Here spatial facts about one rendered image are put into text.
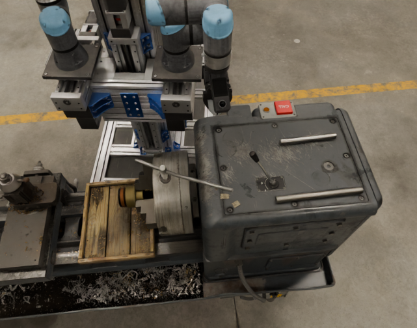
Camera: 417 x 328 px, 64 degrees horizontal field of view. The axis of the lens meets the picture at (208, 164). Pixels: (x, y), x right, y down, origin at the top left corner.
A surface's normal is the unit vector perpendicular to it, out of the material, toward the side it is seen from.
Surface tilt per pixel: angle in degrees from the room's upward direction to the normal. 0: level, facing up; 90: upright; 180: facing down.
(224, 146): 0
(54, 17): 7
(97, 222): 0
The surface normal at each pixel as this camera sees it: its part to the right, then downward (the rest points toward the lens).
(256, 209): -0.01, -0.52
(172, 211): 0.07, 0.32
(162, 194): 0.04, -0.06
